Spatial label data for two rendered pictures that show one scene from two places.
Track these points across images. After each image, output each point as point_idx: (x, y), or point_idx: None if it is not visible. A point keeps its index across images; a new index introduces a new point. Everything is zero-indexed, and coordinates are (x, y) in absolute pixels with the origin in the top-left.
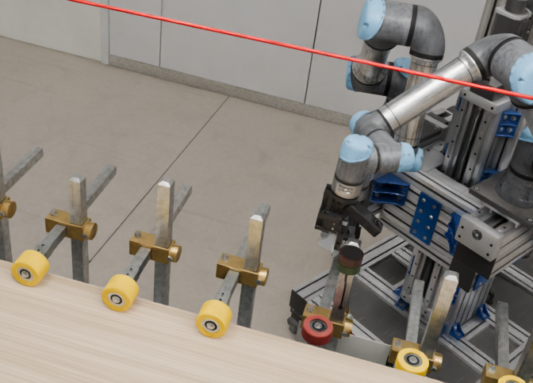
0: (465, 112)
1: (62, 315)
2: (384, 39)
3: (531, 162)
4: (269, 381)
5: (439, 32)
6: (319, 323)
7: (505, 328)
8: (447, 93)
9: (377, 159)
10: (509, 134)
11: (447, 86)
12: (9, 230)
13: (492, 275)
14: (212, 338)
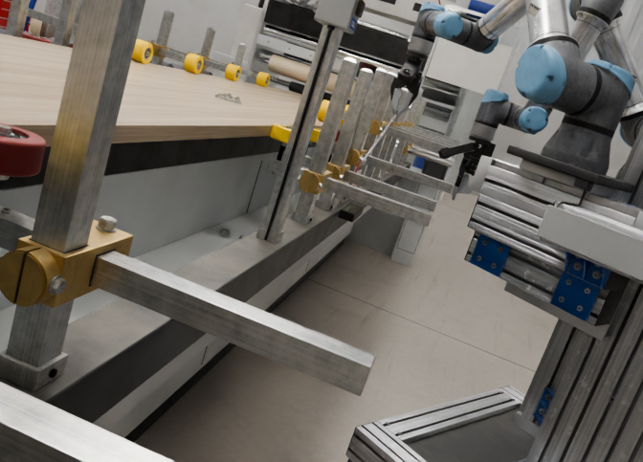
0: None
1: None
2: (573, 7)
3: None
4: (284, 112)
5: None
6: (340, 129)
7: (388, 199)
8: None
9: (428, 13)
10: None
11: None
12: (393, 146)
13: (475, 227)
14: (317, 120)
